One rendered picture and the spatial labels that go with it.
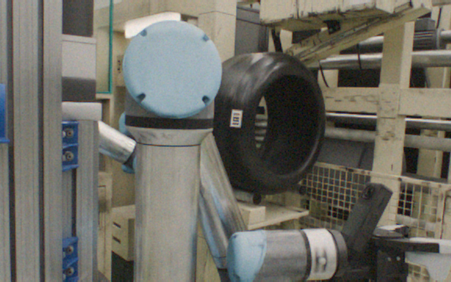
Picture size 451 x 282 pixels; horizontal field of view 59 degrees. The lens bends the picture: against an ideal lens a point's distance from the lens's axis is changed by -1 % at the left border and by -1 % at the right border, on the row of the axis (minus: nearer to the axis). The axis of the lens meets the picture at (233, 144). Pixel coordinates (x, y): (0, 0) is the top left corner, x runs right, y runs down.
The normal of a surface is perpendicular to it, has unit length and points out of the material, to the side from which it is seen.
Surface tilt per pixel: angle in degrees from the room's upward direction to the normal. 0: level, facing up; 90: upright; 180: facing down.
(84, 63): 90
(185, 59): 82
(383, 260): 82
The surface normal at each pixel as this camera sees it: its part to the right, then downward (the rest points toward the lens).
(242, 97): -0.04, -0.17
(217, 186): 0.53, -0.01
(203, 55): 0.22, -0.01
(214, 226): -0.19, 0.26
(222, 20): 0.67, 0.11
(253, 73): 0.10, -0.43
